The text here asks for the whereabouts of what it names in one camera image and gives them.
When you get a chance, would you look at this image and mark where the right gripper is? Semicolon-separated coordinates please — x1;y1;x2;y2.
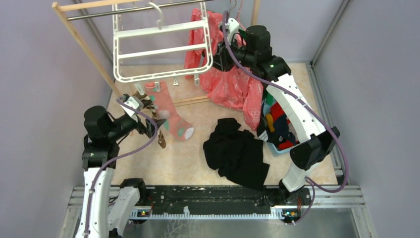
207;36;256;72

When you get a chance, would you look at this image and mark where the brown striped sock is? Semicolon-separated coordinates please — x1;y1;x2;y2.
134;92;166;149

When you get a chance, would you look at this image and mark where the pink sock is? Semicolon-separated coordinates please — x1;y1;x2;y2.
144;81;194;141

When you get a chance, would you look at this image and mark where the beige and red animal sock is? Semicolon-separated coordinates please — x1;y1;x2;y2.
270;102;285;121

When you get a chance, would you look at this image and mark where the mustard yellow striped sock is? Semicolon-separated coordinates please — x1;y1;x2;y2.
265;113;275;132

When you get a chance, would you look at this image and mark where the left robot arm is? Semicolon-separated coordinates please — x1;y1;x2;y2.
76;106;165;238

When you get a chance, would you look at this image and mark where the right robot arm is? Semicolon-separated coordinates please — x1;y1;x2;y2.
214;23;340;204

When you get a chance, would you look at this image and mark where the white plastic sock hanger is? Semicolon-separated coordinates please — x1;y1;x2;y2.
112;0;213;87

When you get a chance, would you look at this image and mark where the green garment on hanger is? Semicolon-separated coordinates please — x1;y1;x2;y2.
262;92;274;107

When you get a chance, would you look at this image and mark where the pink printed shirt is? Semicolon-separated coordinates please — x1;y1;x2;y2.
184;11;263;130

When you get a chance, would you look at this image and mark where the light blue plastic basket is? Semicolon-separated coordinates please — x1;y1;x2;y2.
262;99;300;156

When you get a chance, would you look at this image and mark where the black cloth pile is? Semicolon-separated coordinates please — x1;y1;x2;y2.
203;118;269;191

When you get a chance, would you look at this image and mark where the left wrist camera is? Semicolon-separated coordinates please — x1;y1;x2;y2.
119;94;144;122

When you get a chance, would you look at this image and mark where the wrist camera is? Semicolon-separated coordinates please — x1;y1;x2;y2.
225;18;241;42
119;94;144;122

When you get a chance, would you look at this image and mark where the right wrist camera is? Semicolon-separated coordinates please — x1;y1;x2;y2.
225;18;241;42

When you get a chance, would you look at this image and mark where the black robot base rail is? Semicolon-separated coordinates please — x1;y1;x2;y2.
67;184;365;226

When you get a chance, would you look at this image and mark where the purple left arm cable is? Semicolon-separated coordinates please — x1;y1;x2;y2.
83;97;159;238

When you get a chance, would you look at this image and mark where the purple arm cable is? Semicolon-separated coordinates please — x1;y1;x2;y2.
83;97;159;238
221;10;350;227

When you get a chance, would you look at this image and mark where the wooden frame post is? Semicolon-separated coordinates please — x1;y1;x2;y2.
52;0;137;96

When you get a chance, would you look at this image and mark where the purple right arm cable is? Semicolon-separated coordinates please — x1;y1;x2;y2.
221;10;350;227

